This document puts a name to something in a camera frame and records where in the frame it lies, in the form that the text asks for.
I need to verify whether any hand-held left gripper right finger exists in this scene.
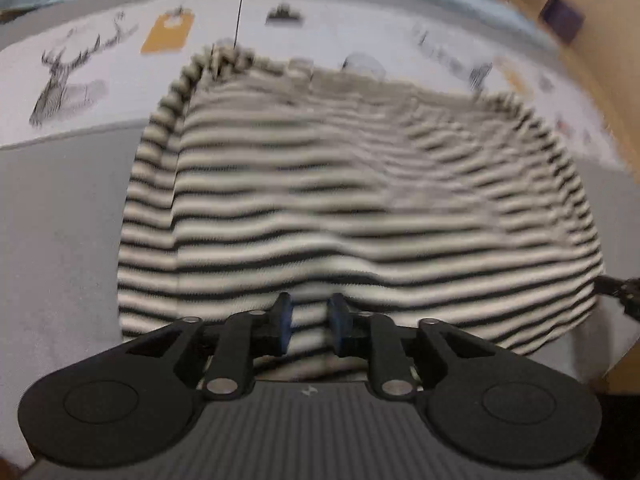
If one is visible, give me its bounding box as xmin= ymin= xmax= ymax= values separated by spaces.
xmin=326 ymin=294 xmax=494 ymax=402

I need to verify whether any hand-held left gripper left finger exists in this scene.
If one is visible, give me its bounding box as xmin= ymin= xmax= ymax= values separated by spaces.
xmin=122 ymin=292 xmax=293 ymax=402

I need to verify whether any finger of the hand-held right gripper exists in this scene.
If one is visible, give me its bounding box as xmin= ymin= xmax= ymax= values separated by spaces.
xmin=596 ymin=275 xmax=640 ymax=322

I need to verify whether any black white striped shirt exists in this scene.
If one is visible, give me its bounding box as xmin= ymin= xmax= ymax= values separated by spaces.
xmin=116 ymin=44 xmax=606 ymax=383

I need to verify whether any grey white printed bed sheet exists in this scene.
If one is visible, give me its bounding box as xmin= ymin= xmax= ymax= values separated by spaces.
xmin=0 ymin=0 xmax=638 ymax=411

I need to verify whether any purple box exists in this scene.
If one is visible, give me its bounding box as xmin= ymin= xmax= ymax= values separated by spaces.
xmin=539 ymin=0 xmax=586 ymax=43

